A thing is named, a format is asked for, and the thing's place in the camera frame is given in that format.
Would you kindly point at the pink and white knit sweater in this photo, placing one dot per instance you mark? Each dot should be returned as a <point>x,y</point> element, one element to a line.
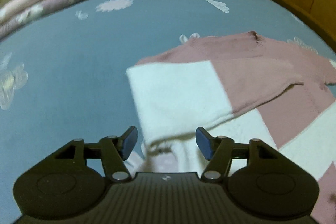
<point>236,69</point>

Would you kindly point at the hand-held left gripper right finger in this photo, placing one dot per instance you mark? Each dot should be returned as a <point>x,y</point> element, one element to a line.
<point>203,141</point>

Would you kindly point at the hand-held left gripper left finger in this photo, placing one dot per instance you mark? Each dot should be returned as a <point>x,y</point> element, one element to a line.
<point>130,141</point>

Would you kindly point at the blue floral bed sheet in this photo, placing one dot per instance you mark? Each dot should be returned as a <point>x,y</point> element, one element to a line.
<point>65,82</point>

